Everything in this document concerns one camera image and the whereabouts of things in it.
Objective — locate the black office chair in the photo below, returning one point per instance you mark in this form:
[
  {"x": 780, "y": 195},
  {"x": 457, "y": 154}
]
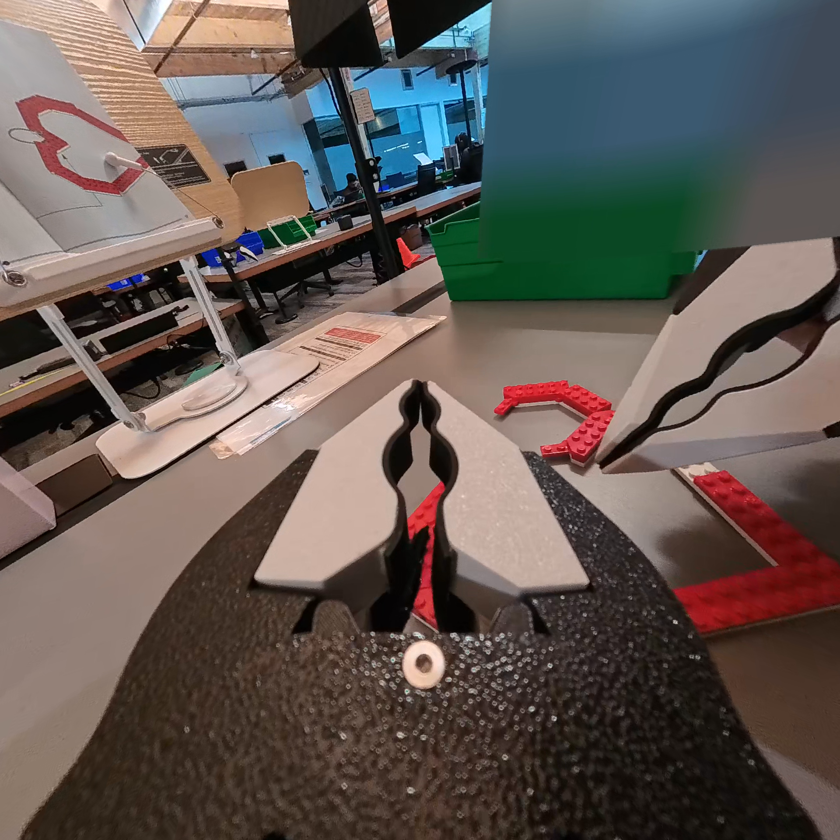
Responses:
[{"x": 308, "y": 289}]

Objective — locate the clear plastic bag with leaflet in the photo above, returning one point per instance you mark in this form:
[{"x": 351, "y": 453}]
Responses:
[{"x": 341, "y": 354}]

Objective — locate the black tripod pole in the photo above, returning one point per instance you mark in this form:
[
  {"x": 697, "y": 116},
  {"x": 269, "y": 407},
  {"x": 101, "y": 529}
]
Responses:
[{"x": 364, "y": 170}]

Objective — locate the black overhead box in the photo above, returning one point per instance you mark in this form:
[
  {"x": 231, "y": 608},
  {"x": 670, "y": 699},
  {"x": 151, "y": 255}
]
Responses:
[{"x": 341, "y": 26}]

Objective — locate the long wooden table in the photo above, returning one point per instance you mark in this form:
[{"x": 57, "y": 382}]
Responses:
[{"x": 367, "y": 220}]

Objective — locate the curved red lego assembly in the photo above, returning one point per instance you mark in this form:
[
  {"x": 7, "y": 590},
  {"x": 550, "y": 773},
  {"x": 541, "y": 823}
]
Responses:
[{"x": 577, "y": 400}]

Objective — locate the red L-shaped lego assembly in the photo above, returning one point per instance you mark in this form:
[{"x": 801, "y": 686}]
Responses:
[{"x": 754, "y": 518}]

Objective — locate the small green bin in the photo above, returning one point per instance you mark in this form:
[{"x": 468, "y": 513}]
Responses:
[{"x": 289, "y": 233}]

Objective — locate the white book stand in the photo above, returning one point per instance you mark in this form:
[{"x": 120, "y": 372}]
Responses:
[{"x": 197, "y": 407}]

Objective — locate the red lego plate piece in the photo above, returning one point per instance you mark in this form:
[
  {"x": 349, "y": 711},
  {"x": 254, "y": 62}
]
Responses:
[{"x": 426, "y": 558}]

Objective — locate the white box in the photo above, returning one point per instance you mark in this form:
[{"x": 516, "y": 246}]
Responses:
[{"x": 19, "y": 512}]

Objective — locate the wooden desk divider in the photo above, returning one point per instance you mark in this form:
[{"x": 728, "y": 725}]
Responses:
[{"x": 272, "y": 190}]

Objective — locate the blue storage bin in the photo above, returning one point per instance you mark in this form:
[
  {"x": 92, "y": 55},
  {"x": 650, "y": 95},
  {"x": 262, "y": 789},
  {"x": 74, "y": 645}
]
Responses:
[{"x": 249, "y": 241}]

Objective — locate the green plastic bin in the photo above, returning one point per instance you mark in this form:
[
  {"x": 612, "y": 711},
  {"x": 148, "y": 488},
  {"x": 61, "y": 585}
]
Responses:
[
  {"x": 564, "y": 279},
  {"x": 456, "y": 233}
]

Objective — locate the orange traffic cone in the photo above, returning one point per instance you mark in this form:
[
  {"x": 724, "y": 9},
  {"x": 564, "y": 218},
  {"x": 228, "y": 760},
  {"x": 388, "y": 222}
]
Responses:
[{"x": 407, "y": 254}]

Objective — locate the small cardboard box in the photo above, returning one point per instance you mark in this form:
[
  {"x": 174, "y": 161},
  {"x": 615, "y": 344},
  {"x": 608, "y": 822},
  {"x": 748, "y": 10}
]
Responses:
[{"x": 75, "y": 482}]

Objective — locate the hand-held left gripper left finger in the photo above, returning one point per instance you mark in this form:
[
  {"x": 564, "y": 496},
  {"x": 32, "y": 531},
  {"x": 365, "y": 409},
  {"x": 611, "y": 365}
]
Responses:
[{"x": 341, "y": 512}]

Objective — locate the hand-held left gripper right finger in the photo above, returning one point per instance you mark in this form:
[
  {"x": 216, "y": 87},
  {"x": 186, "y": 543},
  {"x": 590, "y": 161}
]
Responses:
[{"x": 505, "y": 518}]

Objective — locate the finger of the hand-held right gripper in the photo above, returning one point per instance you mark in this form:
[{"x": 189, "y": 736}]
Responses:
[
  {"x": 754, "y": 420},
  {"x": 715, "y": 308}
]

